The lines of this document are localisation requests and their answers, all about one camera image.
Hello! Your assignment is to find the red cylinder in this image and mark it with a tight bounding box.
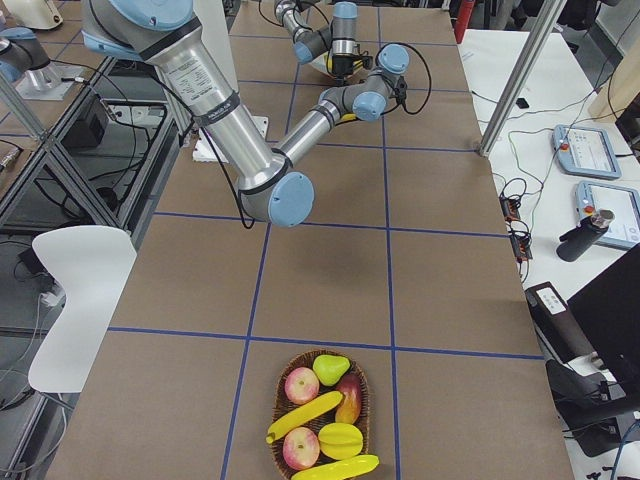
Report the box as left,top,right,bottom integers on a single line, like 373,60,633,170
454,0,476,44

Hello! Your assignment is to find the wicker fruit basket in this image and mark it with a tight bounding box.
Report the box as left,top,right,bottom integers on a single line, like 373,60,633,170
269,349,371,479

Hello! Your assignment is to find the upper blue teach pendant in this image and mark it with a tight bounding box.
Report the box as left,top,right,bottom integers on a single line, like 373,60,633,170
552,124,622,180

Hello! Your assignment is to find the lower pink apple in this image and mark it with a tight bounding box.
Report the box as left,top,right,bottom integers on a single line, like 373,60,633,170
282,427,320,471

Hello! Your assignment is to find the green pear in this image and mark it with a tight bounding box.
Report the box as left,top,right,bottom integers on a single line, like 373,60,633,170
312,354,351,387

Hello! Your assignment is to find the yellow banana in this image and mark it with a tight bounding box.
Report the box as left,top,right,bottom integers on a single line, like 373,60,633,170
265,391,344,445
323,52,364,123
291,454,380,480

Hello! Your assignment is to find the brown paper table mat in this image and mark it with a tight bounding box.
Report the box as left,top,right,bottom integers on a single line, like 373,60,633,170
47,7,573,479

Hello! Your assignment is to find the grey square plate orange rim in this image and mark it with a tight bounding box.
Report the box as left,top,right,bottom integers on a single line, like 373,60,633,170
308,52,332,77

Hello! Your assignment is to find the pink apple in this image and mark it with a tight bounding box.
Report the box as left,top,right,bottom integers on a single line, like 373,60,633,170
284,367,320,405
282,427,320,471

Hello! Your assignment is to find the lower blue teach pendant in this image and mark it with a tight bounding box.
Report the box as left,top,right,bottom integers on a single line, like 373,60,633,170
576,179,640,251

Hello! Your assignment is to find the aluminium frame post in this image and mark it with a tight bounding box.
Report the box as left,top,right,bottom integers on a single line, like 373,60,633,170
477,0,567,157

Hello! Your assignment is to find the upper pink apple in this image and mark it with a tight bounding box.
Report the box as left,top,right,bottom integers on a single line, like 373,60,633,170
284,367,320,405

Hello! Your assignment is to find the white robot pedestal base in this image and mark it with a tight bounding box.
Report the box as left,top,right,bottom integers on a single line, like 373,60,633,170
193,1,271,173

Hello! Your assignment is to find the red mango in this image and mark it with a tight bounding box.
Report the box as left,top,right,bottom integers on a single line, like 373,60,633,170
334,373,362,424

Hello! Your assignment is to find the yellow banana in basket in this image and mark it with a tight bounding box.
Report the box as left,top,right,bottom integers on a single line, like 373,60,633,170
265,391,344,445

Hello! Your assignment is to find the white chair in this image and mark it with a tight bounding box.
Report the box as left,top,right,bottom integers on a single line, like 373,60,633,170
28,225,137,394

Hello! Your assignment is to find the blue teach pendant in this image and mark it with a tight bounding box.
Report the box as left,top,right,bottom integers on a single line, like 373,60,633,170
576,179,640,251
552,124,622,180

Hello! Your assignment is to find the black monitor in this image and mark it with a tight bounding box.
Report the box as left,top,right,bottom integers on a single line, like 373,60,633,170
568,246,639,392

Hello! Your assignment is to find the yellow starfruit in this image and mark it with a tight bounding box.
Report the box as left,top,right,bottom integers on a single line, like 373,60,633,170
317,423,364,460

